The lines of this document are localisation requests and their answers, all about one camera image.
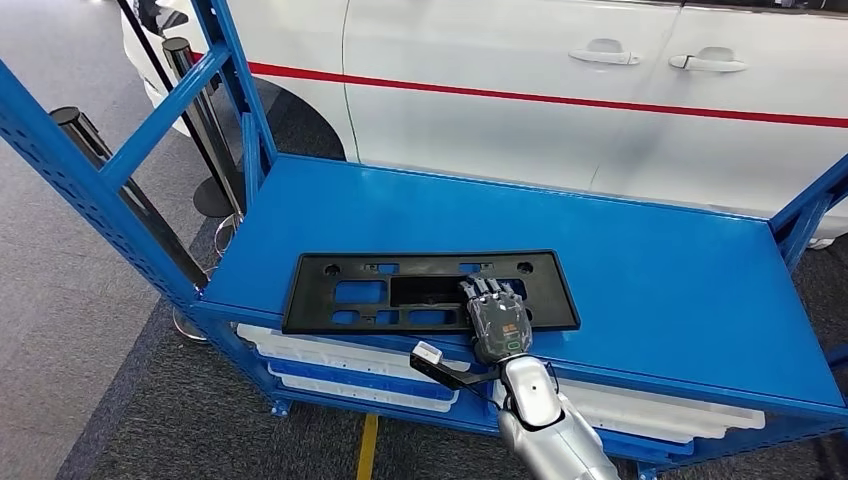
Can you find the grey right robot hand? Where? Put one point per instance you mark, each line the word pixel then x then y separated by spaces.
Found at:
pixel 500 324

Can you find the black plastic plate frame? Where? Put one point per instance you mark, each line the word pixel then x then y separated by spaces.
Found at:
pixel 308 298

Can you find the blue metal shelf rack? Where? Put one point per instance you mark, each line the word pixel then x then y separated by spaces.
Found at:
pixel 596 265

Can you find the yellow floor tape square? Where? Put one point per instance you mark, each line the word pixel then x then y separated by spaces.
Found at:
pixel 368 450

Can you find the translucent clear storage bin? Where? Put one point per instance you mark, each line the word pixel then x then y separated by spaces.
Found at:
pixel 318 351

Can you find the white car with red stripe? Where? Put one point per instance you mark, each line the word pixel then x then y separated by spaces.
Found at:
pixel 464 132

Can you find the thin black pole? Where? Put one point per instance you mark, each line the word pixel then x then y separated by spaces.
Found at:
pixel 134 30

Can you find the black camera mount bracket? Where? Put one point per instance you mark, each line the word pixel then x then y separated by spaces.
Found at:
pixel 450 378

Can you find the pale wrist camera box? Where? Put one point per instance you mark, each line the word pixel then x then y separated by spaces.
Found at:
pixel 427 352

